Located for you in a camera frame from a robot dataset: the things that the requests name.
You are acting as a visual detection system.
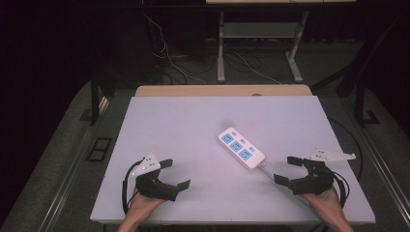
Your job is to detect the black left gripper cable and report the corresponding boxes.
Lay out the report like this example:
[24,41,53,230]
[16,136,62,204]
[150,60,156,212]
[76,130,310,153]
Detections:
[121,159,145,216]

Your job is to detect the white power strip blue sockets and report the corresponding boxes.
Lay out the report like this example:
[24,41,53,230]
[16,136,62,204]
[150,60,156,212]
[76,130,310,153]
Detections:
[218,127,267,171]

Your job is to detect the long white floor cable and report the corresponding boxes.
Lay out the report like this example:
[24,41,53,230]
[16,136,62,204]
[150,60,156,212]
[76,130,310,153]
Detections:
[142,12,208,86]

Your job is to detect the black metal stand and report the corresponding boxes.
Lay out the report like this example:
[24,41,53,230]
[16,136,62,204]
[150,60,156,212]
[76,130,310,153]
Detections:
[310,13,410,129]
[89,69,115,127]

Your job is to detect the person's left hand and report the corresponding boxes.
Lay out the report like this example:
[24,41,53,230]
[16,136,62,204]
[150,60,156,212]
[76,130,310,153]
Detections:
[128,188,167,217]

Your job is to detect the black floor socket frame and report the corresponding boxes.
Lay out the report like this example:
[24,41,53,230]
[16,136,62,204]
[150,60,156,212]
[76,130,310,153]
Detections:
[85,137,113,162]

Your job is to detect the black cable on floor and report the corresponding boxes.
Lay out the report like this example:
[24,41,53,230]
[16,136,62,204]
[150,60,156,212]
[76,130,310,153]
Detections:
[327,117,365,182]

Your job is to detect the tangle of black floor cables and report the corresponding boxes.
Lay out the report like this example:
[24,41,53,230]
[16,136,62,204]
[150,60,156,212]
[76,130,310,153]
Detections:
[151,52,259,85]

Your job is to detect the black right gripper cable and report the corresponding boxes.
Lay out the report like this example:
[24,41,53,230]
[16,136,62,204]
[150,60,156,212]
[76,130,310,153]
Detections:
[331,170,351,209]

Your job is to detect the aluminium floor rail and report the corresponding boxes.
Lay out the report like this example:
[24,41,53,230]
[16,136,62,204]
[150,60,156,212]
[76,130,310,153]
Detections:
[38,96,110,232]
[356,125,410,220]

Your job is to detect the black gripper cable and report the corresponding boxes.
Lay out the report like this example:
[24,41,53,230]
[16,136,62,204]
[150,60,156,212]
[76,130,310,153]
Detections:
[331,170,351,209]
[121,159,145,216]

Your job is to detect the white power strip cable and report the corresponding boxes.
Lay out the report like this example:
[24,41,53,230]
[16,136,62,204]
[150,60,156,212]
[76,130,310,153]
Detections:
[259,161,314,210]

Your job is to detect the person's right hand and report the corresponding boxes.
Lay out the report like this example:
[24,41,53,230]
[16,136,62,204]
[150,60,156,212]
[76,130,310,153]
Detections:
[301,187,344,217]

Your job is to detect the short white floor cable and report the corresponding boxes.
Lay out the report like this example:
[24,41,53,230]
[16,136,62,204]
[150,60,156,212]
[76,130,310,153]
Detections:
[231,51,282,85]

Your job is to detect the white metal desk frame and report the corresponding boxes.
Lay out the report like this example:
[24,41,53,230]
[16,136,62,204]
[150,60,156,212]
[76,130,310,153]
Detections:
[205,0,358,84]

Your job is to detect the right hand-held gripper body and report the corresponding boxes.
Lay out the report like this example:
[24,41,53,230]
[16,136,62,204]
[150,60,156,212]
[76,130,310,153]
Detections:
[291,147,358,196]

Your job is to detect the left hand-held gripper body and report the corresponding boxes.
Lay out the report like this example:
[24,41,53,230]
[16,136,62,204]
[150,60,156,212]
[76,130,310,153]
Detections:
[131,153,180,203]

